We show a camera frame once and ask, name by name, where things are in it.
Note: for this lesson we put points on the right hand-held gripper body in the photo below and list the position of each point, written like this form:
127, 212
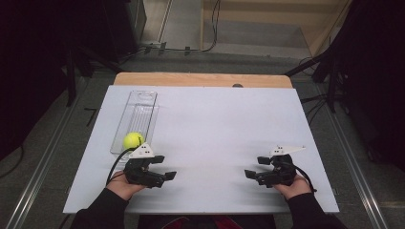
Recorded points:
279, 171

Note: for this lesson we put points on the white board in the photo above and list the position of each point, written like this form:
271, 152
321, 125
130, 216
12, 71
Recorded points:
229, 108

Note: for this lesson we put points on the wooden table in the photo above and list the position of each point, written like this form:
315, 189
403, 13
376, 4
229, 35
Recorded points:
191, 79

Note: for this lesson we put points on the person's right hand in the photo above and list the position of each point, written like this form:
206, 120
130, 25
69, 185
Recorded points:
294, 189

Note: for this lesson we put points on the yellow tennis ball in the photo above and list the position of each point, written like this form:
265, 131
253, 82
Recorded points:
133, 141

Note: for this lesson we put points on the clear plastic tray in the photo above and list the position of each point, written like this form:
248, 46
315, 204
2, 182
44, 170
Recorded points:
141, 111

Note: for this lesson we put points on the black metal stand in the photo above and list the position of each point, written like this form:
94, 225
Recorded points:
332, 86

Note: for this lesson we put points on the wooden step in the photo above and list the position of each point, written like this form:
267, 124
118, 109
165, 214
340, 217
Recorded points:
254, 31

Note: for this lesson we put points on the person's left hand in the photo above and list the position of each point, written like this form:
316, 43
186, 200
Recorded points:
125, 190

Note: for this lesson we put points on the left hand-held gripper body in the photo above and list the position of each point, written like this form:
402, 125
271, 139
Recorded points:
140, 173

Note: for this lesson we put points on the dark curtain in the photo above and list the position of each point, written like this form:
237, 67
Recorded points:
375, 79
31, 63

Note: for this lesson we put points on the black equipment box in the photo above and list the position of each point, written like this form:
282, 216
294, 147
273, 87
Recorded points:
127, 25

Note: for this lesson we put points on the metal floor rail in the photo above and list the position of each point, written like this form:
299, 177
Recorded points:
356, 168
41, 168

